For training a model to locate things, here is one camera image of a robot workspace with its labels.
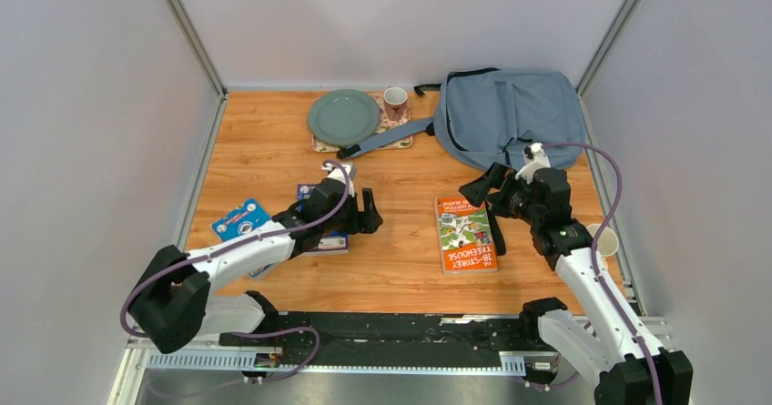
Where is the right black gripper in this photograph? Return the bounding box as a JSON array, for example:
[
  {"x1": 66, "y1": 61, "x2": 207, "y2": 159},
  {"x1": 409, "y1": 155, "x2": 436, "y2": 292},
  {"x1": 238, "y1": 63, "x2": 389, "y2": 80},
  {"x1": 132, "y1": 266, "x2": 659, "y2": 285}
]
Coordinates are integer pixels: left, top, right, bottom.
[{"x1": 458, "y1": 162, "x2": 542, "y2": 227}]

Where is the dark blue treehouse book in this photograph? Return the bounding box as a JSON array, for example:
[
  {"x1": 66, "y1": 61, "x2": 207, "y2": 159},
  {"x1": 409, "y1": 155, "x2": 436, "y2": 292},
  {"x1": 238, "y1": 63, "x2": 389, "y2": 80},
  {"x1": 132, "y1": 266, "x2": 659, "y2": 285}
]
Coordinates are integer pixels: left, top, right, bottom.
[{"x1": 297, "y1": 184, "x2": 350, "y2": 256}]

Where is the blue-grey backpack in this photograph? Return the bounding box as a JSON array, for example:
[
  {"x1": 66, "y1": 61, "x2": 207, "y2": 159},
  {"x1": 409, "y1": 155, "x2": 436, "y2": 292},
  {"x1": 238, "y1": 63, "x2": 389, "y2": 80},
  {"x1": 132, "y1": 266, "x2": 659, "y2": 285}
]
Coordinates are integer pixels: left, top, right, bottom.
[{"x1": 336, "y1": 67, "x2": 587, "y2": 171}]

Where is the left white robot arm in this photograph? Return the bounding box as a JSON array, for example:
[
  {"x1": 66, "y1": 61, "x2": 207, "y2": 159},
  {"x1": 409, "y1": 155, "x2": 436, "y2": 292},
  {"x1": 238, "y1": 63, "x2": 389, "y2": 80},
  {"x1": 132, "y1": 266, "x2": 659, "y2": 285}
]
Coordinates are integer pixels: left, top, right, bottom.
[{"x1": 119, "y1": 177, "x2": 383, "y2": 354}]

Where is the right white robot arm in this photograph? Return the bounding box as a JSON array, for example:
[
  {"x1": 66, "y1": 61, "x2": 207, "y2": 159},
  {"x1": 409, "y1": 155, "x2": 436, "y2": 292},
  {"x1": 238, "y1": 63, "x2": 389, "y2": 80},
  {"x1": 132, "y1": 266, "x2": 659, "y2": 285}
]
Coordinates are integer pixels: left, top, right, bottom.
[{"x1": 459, "y1": 163, "x2": 694, "y2": 404}]

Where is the orange treehouse book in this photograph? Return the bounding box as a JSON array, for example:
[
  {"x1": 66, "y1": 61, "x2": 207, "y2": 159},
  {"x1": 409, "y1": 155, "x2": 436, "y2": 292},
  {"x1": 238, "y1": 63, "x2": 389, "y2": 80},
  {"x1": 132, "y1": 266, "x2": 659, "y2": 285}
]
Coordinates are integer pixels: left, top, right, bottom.
[{"x1": 434, "y1": 197, "x2": 499, "y2": 275}]

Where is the floral placemat tray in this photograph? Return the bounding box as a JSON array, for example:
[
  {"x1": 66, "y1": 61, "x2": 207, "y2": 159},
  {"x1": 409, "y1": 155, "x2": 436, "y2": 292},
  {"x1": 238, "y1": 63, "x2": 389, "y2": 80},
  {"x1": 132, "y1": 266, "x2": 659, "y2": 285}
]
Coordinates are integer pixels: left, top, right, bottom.
[{"x1": 310, "y1": 91, "x2": 413, "y2": 154}]

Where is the green ceramic plate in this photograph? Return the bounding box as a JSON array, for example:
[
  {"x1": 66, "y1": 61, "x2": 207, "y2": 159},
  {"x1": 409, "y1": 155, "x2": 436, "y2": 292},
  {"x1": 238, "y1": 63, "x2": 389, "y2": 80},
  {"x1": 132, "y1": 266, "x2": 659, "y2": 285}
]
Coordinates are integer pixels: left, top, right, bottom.
[{"x1": 307, "y1": 89, "x2": 381, "y2": 147}]

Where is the light blue treehouse book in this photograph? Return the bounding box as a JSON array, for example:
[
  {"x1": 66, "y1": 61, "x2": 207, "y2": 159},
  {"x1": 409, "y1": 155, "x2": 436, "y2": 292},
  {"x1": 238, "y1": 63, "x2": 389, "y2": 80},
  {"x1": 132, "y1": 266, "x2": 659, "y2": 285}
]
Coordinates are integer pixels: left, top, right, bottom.
[{"x1": 211, "y1": 198, "x2": 270, "y2": 241}]

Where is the pink patterned mug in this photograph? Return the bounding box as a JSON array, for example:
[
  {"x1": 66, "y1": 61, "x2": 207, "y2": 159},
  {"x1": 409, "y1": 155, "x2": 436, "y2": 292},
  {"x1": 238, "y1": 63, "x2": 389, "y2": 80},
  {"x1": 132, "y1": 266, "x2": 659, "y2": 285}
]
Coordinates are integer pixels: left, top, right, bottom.
[{"x1": 382, "y1": 86, "x2": 409, "y2": 121}]

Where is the yellow mug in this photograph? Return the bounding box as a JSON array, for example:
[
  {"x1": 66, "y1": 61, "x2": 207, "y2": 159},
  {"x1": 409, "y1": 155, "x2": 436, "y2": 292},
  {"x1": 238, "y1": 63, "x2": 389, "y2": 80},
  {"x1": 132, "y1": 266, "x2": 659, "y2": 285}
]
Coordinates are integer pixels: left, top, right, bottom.
[{"x1": 586, "y1": 223, "x2": 619, "y2": 258}]

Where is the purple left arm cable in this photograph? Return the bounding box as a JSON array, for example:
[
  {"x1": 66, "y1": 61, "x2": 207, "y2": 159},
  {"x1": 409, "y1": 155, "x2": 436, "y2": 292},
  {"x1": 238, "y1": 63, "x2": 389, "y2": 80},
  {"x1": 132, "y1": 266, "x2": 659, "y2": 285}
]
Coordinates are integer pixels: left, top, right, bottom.
[{"x1": 119, "y1": 159, "x2": 353, "y2": 339}]

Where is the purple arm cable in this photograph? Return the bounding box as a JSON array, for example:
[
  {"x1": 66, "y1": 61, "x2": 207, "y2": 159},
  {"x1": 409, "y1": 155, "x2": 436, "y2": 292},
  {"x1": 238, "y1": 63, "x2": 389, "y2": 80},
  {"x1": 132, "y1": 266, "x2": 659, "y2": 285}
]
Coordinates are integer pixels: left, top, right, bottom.
[
  {"x1": 540, "y1": 142, "x2": 665, "y2": 405},
  {"x1": 119, "y1": 159, "x2": 353, "y2": 339}
]

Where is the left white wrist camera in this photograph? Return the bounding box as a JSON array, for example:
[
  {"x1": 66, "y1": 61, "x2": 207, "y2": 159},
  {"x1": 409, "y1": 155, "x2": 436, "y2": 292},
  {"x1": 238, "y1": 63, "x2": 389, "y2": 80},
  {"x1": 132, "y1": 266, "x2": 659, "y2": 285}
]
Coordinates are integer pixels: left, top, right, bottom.
[{"x1": 321, "y1": 161, "x2": 357, "y2": 197}]

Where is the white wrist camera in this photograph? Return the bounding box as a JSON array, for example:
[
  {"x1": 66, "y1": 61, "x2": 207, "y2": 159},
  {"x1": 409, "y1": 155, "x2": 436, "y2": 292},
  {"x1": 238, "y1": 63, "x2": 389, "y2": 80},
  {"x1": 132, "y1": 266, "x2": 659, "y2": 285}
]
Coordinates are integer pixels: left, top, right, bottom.
[
  {"x1": 515, "y1": 143, "x2": 551, "y2": 184},
  {"x1": 321, "y1": 161, "x2": 357, "y2": 197}
]

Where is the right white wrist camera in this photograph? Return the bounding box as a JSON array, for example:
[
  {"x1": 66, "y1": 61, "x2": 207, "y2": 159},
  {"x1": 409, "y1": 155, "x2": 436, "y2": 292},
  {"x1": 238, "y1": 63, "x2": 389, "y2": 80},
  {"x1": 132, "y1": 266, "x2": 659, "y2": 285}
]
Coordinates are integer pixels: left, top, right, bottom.
[{"x1": 515, "y1": 143, "x2": 551, "y2": 184}]

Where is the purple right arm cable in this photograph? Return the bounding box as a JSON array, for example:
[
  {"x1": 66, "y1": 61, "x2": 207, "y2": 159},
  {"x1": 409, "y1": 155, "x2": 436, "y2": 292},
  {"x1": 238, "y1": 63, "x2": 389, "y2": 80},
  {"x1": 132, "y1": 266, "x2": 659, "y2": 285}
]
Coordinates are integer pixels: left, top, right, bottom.
[{"x1": 540, "y1": 142, "x2": 665, "y2": 405}]

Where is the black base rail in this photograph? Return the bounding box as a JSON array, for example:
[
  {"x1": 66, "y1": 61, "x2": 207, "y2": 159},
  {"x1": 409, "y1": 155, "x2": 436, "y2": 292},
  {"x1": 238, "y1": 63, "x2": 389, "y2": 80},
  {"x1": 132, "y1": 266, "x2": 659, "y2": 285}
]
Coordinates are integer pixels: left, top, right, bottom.
[{"x1": 218, "y1": 291, "x2": 562, "y2": 384}]

